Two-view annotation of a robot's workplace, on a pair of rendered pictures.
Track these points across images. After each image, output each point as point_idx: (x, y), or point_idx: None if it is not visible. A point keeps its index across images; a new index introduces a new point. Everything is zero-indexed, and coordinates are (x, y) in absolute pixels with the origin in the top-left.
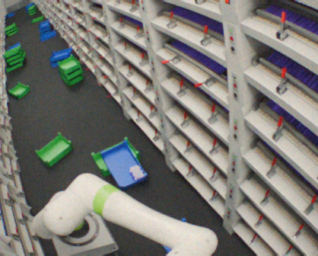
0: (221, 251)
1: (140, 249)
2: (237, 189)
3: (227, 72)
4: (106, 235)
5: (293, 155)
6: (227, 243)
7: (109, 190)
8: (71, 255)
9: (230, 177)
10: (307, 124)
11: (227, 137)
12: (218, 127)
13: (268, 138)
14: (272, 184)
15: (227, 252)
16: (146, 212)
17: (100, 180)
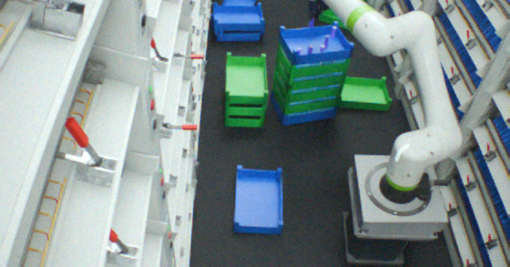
0: (221, 171)
1: (310, 228)
2: (193, 110)
3: None
4: (361, 165)
5: None
6: (208, 174)
7: (362, 7)
8: None
9: None
10: None
11: (192, 71)
12: (180, 100)
13: None
14: (197, 25)
15: (217, 165)
16: None
17: (367, 19)
